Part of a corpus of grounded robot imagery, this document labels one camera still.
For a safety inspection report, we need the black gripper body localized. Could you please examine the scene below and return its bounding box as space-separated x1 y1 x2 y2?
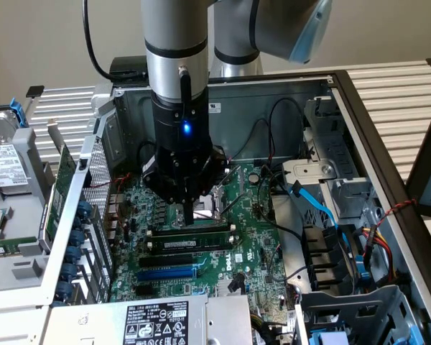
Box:
151 89 213 188

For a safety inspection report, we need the green RAM stick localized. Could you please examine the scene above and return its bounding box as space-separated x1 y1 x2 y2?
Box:
0 236 37 259
160 231 231 252

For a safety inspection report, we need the black RAM slot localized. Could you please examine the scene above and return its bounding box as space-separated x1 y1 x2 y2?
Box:
153 224 231 238
153 247 233 257

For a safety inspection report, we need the metal socket cover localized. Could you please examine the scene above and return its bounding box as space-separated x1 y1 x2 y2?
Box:
215 164 246 202

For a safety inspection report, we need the CPU socket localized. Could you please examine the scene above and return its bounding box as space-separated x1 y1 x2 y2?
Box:
172 192 231 229

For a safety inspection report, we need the thin metal locking lever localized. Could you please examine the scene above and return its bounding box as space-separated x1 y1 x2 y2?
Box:
193 192 252 221

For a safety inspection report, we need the metal rear port block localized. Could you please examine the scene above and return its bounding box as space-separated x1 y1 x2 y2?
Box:
106 193 126 242

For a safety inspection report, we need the open PC case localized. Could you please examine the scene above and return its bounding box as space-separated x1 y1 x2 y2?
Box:
0 70 431 345

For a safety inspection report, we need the long black expansion slot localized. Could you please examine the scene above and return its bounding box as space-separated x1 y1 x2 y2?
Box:
139 254 194 269

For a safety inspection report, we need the green Dell motherboard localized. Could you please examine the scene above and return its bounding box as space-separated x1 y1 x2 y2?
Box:
109 163 292 313

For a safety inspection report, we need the blue expansion slot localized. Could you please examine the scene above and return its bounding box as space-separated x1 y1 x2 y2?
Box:
136 267 198 283

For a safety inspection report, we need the blue slot retainer knob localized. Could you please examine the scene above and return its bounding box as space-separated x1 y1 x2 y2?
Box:
60 262 78 280
75 200 93 220
65 244 83 263
70 229 87 249
55 280 73 301

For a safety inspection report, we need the black box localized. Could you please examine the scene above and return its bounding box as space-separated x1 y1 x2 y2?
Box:
109 55 149 83

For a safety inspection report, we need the green graphics card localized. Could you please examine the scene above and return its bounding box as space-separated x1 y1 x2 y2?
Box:
38 118 80 251

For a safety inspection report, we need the silver chipset heatsink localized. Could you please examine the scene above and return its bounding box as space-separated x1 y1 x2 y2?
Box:
216 278 246 296

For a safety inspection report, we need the black SATA plug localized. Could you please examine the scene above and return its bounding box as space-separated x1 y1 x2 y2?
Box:
228 272 246 293

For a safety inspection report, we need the metal disk bay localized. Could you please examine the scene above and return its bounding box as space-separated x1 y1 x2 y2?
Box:
282 95 376 221

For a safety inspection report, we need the black fan shroud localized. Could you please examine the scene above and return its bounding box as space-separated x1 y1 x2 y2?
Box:
300 223 356 293

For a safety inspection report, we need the silver power supply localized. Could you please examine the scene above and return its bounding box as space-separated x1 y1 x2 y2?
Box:
48 293 254 345

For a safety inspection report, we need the grey parts rack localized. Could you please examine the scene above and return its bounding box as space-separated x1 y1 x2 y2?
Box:
0 96 58 294

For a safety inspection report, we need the blue disk carrier clip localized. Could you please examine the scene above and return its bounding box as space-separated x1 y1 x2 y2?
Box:
9 98 29 129

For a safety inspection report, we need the silver hard disk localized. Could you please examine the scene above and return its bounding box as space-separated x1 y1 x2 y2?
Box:
0 111 32 197

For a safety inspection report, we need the blue plastic latch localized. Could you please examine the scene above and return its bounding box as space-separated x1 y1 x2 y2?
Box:
361 246 373 287

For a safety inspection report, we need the grey drive cage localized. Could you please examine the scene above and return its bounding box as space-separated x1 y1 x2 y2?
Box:
295 284 423 345

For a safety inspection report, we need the blue plastic block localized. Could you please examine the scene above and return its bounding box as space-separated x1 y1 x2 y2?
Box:
310 330 350 345

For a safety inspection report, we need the black framed monitor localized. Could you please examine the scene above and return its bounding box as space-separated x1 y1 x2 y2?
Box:
405 103 431 220

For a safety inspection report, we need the short black looped wire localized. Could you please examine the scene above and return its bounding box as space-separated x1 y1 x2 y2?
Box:
137 141 156 168

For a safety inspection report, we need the thin red wire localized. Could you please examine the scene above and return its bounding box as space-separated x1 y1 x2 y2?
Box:
109 173 134 193

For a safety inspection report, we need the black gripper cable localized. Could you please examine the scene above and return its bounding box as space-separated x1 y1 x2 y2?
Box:
178 65 194 114

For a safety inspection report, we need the thick black wire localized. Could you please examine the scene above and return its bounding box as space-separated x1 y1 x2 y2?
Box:
256 168 308 240

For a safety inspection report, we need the blue SATA wire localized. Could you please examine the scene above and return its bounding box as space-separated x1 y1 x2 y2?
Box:
288 180 351 252

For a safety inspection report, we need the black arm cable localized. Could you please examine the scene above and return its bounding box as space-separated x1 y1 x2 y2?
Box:
81 0 148 82

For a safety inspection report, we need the thin black wire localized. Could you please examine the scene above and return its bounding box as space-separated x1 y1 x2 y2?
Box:
278 264 312 283

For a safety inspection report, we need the yellow black wire bundle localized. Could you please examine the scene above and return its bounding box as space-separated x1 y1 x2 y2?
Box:
250 311 295 345

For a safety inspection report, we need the yellow red power wire bundle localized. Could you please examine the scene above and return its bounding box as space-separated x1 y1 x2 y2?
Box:
358 224 398 285

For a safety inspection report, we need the red black twisted wire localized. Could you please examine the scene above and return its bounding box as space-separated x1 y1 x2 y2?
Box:
375 198 418 226

